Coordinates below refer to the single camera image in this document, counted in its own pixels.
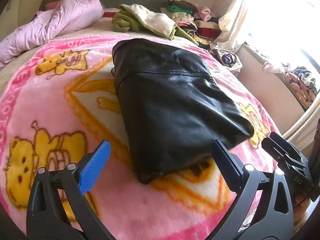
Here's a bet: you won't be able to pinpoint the green and white fleece garment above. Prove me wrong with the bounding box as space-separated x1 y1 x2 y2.
111 4 199 46

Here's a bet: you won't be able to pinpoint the black leather jacket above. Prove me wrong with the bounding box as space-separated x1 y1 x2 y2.
112 38 254 184

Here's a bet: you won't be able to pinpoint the cream wardrobe with black handles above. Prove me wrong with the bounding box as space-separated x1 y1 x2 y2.
1 0 28 40

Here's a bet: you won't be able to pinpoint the light purple quilt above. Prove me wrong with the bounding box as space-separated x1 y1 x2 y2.
1 0 103 68

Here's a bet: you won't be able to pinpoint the patterned clothes on windowsill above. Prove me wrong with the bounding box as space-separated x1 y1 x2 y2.
262 61 319 110

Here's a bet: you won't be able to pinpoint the pile of mixed clothes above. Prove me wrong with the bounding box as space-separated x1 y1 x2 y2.
161 0 242 76

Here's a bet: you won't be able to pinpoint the white curtain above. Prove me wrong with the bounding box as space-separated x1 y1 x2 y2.
212 0 251 53

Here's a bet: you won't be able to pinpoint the pink cartoon fleece blanket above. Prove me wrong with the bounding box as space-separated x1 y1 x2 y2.
0 35 283 240

